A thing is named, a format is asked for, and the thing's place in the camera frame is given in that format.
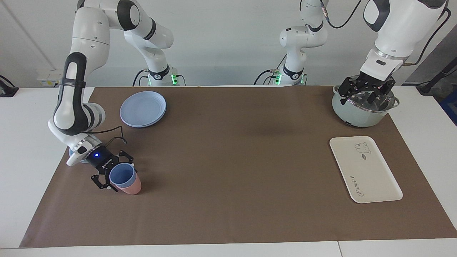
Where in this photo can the blue plastic cup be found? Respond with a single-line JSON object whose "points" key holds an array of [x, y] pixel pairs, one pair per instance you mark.
{"points": [[122, 175]]}

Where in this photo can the light blue bowl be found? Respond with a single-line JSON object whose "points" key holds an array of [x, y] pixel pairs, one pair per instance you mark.
{"points": [[70, 153]]}

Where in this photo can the black clamp mount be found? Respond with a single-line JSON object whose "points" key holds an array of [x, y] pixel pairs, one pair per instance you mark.
{"points": [[8, 89]]}

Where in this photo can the black stand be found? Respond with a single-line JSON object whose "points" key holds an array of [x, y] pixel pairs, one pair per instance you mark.
{"points": [[433, 80]]}

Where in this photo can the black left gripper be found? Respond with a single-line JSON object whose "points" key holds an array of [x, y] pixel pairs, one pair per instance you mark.
{"points": [[375, 84]]}

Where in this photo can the blue crate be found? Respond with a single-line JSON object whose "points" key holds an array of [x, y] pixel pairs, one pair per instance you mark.
{"points": [[450, 110]]}

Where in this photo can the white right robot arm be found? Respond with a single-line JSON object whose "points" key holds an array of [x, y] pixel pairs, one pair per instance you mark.
{"points": [[87, 43]]}

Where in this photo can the white rabbit print tray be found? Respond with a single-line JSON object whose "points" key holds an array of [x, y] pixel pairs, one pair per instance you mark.
{"points": [[366, 171]]}

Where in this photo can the brown table mat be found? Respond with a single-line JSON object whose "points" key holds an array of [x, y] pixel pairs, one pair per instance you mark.
{"points": [[232, 171]]}

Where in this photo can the pale green cooking pot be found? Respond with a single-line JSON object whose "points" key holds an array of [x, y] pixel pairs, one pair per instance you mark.
{"points": [[357, 117]]}

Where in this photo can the white wall socket strip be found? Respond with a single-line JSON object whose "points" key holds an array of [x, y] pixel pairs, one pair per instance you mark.
{"points": [[50, 79]]}

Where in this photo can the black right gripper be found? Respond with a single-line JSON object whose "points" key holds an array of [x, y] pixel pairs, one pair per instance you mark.
{"points": [[103, 160]]}

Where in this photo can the blue round plate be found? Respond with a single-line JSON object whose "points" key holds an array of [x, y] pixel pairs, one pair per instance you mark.
{"points": [[144, 126], [142, 107]]}

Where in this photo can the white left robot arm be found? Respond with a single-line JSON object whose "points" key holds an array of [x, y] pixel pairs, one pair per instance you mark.
{"points": [[403, 25]]}

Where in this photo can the pink plastic cup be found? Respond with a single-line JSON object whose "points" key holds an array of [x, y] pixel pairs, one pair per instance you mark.
{"points": [[132, 189]]}

